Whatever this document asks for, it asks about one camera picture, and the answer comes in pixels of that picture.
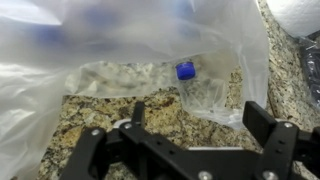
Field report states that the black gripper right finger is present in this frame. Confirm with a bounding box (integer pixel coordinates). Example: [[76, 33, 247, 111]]
[[242, 99, 320, 180]]

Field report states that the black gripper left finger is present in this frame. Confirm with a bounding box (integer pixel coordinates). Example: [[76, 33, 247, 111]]
[[58, 100, 214, 180]]

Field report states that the water bottle plain blue label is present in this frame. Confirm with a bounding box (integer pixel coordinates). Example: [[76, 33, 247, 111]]
[[174, 60, 234, 116]]

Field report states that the clear plastic bag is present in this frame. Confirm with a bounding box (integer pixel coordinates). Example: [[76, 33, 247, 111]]
[[0, 0, 270, 180]]

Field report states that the black plastic packet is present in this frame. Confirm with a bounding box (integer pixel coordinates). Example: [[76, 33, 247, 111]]
[[299, 34, 320, 111]]

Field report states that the white paper towel roll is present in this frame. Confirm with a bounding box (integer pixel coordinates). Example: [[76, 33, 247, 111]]
[[265, 0, 320, 38]]

